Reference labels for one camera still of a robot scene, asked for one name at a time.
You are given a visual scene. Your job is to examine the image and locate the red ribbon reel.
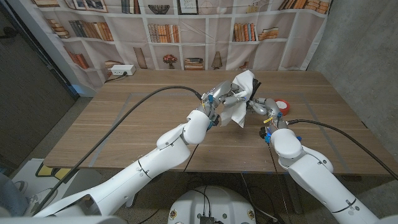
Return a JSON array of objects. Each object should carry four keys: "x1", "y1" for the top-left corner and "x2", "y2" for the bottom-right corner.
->
[{"x1": 274, "y1": 99, "x2": 291, "y2": 116}]

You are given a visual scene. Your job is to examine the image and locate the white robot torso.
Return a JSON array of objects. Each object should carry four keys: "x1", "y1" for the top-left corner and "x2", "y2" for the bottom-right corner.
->
[{"x1": 167, "y1": 185, "x2": 258, "y2": 224}]

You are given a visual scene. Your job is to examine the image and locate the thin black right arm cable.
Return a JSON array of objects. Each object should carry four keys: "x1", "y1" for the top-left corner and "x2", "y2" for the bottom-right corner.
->
[{"x1": 267, "y1": 141, "x2": 292, "y2": 224}]

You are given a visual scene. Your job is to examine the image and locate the person in blue jeans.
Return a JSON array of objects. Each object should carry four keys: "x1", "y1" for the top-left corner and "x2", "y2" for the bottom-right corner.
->
[{"x1": 0, "y1": 172, "x2": 58, "y2": 217}]

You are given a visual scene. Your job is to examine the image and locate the white power strip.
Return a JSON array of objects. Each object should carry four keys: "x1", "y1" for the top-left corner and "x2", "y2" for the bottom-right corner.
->
[{"x1": 110, "y1": 64, "x2": 137, "y2": 77}]

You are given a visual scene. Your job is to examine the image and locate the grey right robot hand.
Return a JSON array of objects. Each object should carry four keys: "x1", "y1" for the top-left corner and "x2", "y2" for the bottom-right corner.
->
[{"x1": 247, "y1": 97, "x2": 289, "y2": 132}]

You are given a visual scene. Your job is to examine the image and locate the grey table leg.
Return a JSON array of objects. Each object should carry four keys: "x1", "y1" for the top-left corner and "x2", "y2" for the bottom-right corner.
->
[
  {"x1": 281, "y1": 174, "x2": 303, "y2": 215},
  {"x1": 126, "y1": 192, "x2": 139, "y2": 208}
]

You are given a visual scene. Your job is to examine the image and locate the yellow panel with black frame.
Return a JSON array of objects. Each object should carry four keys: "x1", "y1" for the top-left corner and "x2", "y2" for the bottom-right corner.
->
[{"x1": 35, "y1": 161, "x2": 73, "y2": 184}]

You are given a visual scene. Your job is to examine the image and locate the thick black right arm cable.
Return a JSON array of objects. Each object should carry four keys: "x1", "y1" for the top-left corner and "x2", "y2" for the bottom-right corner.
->
[{"x1": 285, "y1": 119, "x2": 398, "y2": 181}]

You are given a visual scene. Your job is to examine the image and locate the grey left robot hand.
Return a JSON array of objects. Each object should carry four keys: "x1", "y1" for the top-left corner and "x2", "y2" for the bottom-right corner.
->
[{"x1": 194, "y1": 80, "x2": 249, "y2": 125}]

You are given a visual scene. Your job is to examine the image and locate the black torso cable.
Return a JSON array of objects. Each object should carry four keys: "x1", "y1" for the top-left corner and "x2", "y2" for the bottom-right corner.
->
[{"x1": 189, "y1": 185, "x2": 213, "y2": 217}]

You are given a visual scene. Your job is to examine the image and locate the printed bookshelf backdrop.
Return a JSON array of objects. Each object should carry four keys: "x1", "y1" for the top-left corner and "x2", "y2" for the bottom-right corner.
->
[{"x1": 6, "y1": 0, "x2": 332, "y2": 94}]

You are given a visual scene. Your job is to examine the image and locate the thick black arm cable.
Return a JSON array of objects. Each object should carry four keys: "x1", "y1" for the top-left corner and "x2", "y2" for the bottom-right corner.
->
[
  {"x1": 32, "y1": 85, "x2": 203, "y2": 215},
  {"x1": 285, "y1": 119, "x2": 398, "y2": 181}
]

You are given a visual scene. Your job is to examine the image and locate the black power strip cord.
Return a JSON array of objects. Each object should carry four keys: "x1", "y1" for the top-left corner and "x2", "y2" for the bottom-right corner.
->
[{"x1": 104, "y1": 72, "x2": 128, "y2": 84}]

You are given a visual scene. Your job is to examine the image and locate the white cloth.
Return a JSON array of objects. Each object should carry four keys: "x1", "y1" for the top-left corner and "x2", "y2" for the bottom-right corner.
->
[{"x1": 220, "y1": 69, "x2": 256, "y2": 129}]

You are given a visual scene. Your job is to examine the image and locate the grey ribbed module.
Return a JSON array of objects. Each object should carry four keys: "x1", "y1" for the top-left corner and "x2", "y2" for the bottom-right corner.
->
[{"x1": 198, "y1": 214, "x2": 216, "y2": 224}]

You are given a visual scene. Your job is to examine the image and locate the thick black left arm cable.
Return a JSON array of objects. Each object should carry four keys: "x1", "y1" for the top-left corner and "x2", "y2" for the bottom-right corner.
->
[{"x1": 32, "y1": 85, "x2": 203, "y2": 215}]

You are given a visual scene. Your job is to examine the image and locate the black sunglasses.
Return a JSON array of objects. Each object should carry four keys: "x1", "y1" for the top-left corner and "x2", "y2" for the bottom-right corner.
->
[{"x1": 246, "y1": 78, "x2": 262, "y2": 115}]

